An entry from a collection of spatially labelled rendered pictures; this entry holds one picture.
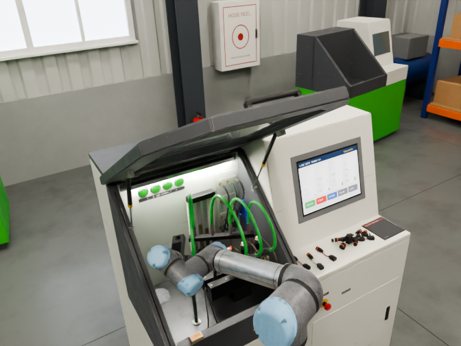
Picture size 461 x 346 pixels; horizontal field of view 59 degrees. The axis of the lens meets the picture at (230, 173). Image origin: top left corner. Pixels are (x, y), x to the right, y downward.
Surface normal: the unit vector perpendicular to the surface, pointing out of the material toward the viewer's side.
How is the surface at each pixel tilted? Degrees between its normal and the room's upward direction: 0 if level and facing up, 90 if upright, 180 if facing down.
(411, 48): 90
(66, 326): 0
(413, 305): 0
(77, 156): 90
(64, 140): 90
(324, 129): 76
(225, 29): 90
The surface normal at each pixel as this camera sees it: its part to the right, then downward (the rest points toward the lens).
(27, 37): 0.52, 0.37
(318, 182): 0.48, 0.15
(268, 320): -0.65, 0.28
